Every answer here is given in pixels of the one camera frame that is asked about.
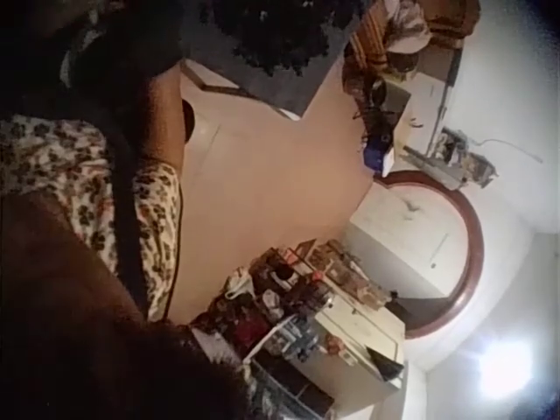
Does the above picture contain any white plastic bag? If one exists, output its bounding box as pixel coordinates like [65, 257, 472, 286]
[222, 264, 256, 302]

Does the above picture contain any cluttered storage rack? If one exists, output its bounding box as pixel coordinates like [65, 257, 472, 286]
[190, 237, 395, 420]

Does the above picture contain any blue plastic container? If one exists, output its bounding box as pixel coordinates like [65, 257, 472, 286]
[362, 129, 394, 175]

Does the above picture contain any dark grey floor mat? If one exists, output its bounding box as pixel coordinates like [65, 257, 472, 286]
[181, 0, 354, 122]

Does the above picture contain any dark round object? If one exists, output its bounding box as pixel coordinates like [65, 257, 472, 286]
[180, 98, 197, 144]

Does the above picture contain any white low cabinet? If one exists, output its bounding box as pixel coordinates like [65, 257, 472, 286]
[344, 195, 470, 301]

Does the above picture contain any white appliance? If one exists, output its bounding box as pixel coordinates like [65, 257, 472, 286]
[301, 295, 407, 391]

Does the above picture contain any flat white board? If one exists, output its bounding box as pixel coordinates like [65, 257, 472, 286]
[180, 58, 249, 94]

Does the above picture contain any white cabinet with black clutter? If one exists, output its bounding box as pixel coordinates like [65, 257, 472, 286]
[345, 45, 460, 155]

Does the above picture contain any black cloth heap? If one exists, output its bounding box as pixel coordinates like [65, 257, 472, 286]
[203, 0, 367, 78]

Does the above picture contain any striped orange cloth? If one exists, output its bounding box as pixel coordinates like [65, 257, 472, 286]
[347, 6, 391, 74]

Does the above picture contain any white cap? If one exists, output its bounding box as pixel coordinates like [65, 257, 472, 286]
[384, 19, 433, 57]

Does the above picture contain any brown wooden furniture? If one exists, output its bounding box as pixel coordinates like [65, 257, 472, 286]
[426, 0, 482, 47]

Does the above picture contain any cluttered wall shelf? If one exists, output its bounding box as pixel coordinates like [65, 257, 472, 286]
[402, 125, 501, 192]

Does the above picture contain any red-brown arch frame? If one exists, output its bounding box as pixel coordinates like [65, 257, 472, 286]
[374, 169, 486, 340]

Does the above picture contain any white cable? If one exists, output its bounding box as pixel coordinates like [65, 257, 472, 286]
[474, 138, 544, 165]

